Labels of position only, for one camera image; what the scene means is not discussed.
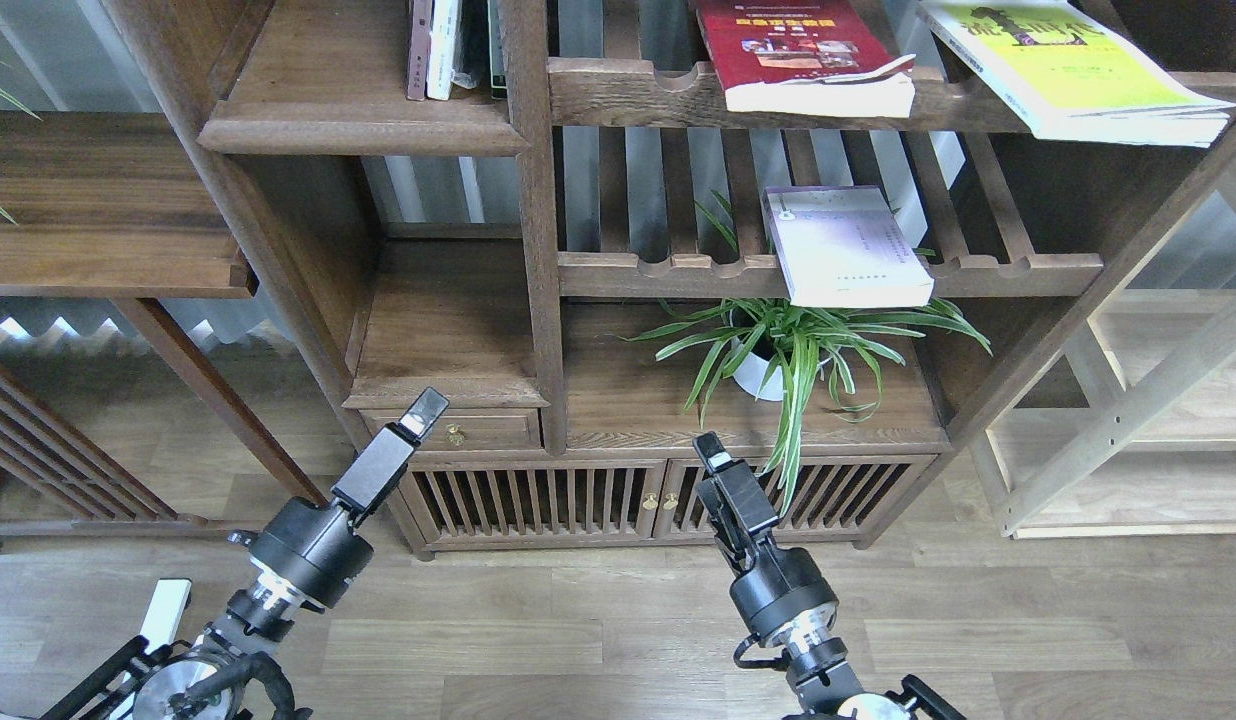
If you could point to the dark green upright book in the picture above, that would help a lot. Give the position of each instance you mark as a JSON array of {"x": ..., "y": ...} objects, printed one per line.
[{"x": 495, "y": 52}]

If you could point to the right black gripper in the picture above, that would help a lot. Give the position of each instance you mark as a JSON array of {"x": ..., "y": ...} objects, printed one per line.
[{"x": 781, "y": 595}]

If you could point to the dark wooden side table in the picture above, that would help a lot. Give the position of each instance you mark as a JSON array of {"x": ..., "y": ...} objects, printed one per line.
[{"x": 108, "y": 206}]

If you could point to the pale purple white book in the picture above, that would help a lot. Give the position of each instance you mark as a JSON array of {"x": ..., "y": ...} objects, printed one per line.
[{"x": 840, "y": 246}]

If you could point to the white upright book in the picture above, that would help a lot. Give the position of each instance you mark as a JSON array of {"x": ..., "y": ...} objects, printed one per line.
[{"x": 443, "y": 33}]

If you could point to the red book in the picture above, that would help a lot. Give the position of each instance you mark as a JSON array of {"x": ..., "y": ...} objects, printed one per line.
[{"x": 816, "y": 58}]

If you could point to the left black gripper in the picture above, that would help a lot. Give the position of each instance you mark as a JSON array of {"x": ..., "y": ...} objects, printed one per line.
[{"x": 316, "y": 549}]

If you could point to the brown upright book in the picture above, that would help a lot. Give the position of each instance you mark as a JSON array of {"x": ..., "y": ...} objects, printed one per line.
[{"x": 419, "y": 42}]

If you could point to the white plant pot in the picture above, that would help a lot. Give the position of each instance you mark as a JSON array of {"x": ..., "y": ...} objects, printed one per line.
[{"x": 753, "y": 376}]

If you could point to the light wooden shelf unit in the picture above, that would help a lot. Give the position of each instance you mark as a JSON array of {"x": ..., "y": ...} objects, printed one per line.
[{"x": 1152, "y": 452}]

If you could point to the dark wooden bookshelf cabinet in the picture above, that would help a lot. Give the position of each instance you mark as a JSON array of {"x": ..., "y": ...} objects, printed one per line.
[{"x": 500, "y": 250}]

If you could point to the white base bar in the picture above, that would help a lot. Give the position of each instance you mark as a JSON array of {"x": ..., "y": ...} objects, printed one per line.
[{"x": 160, "y": 624}]

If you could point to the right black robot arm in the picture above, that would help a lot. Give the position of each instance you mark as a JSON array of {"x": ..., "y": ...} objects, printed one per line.
[{"x": 828, "y": 688}]

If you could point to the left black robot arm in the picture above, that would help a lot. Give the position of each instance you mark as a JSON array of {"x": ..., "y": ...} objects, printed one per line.
[{"x": 232, "y": 651}]

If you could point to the dark wooden slatted rack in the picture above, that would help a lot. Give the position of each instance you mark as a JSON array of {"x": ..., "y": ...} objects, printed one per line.
[{"x": 99, "y": 497}]

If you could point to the green spider plant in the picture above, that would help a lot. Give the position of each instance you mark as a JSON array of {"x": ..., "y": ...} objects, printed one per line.
[{"x": 798, "y": 346}]

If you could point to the brass drawer knob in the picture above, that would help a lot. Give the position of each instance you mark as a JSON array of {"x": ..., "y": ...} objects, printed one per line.
[{"x": 456, "y": 435}]

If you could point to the yellow green book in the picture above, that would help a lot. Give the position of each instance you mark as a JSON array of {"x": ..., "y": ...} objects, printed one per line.
[{"x": 1072, "y": 79}]

